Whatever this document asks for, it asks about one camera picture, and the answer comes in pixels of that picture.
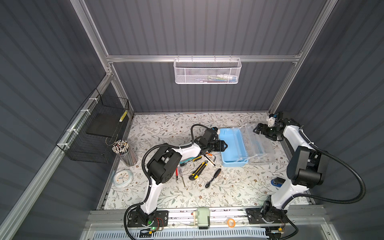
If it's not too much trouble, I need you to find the blue plastic tool box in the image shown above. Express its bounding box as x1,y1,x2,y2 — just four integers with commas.
219,128,249,168

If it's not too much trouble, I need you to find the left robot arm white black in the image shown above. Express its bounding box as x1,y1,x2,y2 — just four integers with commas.
137,124,228,217

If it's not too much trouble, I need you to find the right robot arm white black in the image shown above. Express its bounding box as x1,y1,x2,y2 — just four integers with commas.
253,117,329,223

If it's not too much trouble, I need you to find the black marker pen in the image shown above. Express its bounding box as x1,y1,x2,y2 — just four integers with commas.
204,154,216,167

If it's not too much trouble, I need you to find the yellow black utility knife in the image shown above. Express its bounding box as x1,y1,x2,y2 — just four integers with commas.
189,161,208,181

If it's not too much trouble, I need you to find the teal utility knife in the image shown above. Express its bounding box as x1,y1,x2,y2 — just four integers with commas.
179,156,202,167

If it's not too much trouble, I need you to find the silver hex key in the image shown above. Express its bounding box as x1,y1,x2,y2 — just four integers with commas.
178,166,186,188

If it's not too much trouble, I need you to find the blue stapler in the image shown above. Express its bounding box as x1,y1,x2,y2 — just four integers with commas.
271,177,286,188

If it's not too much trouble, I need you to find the cup of pencils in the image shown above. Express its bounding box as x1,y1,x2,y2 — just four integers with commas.
112,140,138,167

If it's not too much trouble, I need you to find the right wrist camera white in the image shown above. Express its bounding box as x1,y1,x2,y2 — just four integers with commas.
267,114,277,127

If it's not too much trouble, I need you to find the white mesh wall basket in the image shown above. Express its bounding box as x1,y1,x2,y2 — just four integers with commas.
173,58,242,85

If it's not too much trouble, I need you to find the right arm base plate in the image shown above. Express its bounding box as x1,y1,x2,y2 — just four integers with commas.
246,207,288,224

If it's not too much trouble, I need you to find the white slotted cable duct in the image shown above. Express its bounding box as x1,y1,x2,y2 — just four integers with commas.
91,227,268,240

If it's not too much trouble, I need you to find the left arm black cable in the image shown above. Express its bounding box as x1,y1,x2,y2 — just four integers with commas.
123,123,211,240

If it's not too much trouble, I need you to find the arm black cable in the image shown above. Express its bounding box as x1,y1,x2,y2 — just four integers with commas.
281,119,367,240
123,123,211,240

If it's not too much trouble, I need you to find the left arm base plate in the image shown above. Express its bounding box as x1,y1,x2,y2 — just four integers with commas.
127,210,169,228

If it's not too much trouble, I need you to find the white wall clock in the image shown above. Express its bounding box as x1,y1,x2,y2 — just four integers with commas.
113,169,134,188

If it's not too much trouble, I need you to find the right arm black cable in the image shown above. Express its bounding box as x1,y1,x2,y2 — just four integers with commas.
281,119,367,240

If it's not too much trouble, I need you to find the black wire wall basket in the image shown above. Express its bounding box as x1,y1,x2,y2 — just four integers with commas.
57,91,130,164

